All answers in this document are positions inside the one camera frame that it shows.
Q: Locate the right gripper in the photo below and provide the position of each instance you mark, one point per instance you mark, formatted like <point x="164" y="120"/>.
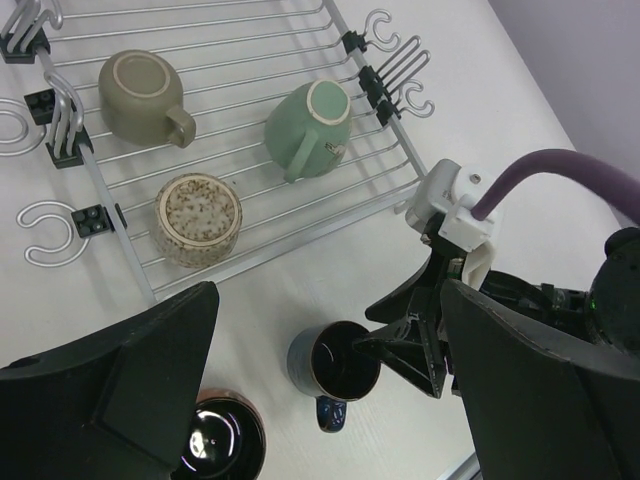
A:
<point x="530" y="295"/>

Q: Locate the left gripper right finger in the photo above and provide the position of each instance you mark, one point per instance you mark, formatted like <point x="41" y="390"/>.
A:
<point x="540" y="403"/>

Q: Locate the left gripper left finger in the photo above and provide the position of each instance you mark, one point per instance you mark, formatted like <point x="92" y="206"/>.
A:
<point x="115" y="404"/>

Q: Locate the dark blue mug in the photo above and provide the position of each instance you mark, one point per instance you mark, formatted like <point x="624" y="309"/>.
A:
<point x="322" y="363"/>

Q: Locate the black and red mug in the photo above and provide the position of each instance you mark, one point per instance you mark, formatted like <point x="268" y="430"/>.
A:
<point x="227" y="438"/>

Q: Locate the beige speckled cup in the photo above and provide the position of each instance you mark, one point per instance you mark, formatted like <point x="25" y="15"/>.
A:
<point x="198" y="218"/>

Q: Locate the teal green cup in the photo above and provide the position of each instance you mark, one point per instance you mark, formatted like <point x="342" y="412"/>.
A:
<point x="307" y="134"/>

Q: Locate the olive grey mug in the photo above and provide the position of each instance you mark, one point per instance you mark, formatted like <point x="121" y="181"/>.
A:
<point x="142" y="100"/>

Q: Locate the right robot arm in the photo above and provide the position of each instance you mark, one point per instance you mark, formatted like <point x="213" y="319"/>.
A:
<point x="614" y="293"/>

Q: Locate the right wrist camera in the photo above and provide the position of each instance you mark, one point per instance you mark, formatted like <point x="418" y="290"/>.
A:
<point x="453" y="191"/>

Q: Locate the metal wire dish rack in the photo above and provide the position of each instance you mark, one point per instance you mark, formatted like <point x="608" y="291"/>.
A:
<point x="77" y="202"/>

